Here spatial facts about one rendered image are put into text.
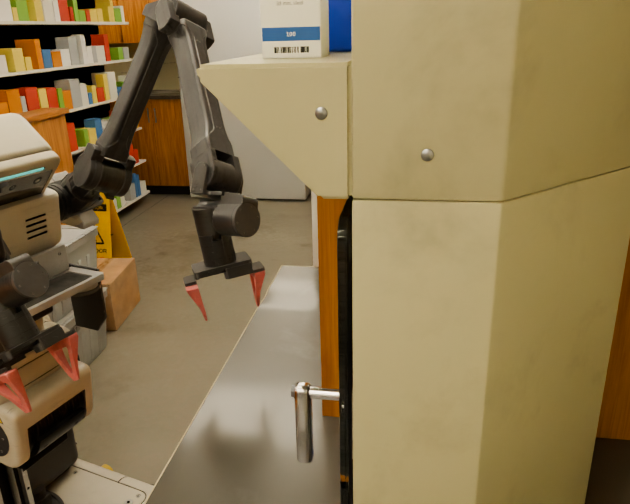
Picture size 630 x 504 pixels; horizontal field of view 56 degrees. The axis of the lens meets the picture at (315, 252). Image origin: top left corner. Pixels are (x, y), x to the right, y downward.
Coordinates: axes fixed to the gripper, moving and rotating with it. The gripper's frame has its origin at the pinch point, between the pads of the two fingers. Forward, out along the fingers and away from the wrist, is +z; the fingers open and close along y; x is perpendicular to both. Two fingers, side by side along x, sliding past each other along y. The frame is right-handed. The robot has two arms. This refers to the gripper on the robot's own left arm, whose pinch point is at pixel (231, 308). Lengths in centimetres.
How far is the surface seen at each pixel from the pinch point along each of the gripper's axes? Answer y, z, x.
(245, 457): -5.0, 14.0, -25.4
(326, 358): 10.9, 4.5, -21.1
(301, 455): -1, -2, -52
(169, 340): -18, 82, 202
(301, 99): 3, -36, -61
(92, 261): -44, 29, 198
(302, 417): 0, -6, -53
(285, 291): 16.0, 10.2, 29.9
